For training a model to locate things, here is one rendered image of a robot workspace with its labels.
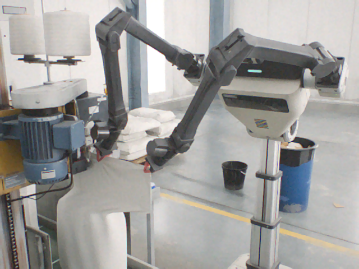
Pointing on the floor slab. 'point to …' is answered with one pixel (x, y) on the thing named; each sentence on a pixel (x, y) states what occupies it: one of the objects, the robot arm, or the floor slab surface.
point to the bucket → (234, 174)
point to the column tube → (5, 260)
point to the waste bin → (296, 175)
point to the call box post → (150, 236)
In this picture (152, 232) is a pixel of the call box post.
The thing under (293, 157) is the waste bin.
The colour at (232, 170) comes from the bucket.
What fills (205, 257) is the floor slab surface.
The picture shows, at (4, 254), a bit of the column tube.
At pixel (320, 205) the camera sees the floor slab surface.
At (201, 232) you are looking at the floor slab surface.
